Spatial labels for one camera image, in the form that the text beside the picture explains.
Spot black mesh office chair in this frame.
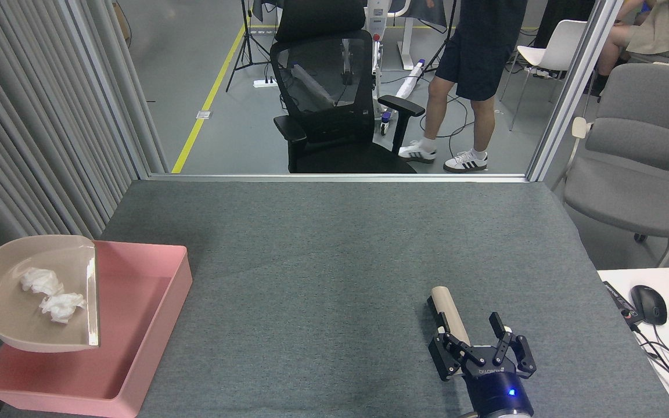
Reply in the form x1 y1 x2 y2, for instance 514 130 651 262
269 0 426 174

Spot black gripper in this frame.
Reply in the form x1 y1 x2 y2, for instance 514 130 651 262
427 312 537 413

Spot beige hand brush black bristles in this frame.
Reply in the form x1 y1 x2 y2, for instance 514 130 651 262
426 286 472 349

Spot seated person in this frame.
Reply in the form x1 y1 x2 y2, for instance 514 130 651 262
596 0 669 96

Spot black tripod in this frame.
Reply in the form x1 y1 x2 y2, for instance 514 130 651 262
225 0 271 92

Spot flat black device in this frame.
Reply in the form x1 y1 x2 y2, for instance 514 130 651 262
602 281 644 326

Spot dark hanging cloth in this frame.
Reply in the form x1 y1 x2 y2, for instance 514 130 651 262
407 0 448 33

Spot white paper ball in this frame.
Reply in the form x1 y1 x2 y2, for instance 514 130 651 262
19 267 64 297
39 292 87 324

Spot pink plastic bin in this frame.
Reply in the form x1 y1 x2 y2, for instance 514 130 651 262
0 241 193 418

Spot black desk cables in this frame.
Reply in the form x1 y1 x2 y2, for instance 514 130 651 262
631 322 669 387

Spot white rolled tube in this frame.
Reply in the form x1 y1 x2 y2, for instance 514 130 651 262
395 58 426 100

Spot black computer mouse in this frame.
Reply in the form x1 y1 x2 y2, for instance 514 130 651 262
630 284 668 326

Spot silver aluminium post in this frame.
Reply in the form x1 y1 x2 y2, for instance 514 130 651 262
526 0 625 182

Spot white stand on wheels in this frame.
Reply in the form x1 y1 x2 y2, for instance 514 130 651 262
364 0 423 137

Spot silver table edge rail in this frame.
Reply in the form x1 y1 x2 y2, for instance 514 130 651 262
148 172 530 183

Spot white plastic chair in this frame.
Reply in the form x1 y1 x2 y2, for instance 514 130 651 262
500 19 588 131

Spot grey padded chair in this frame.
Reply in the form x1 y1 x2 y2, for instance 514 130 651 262
552 63 669 268

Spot grey pleated curtain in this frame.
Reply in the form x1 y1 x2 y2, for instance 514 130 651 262
0 0 170 418

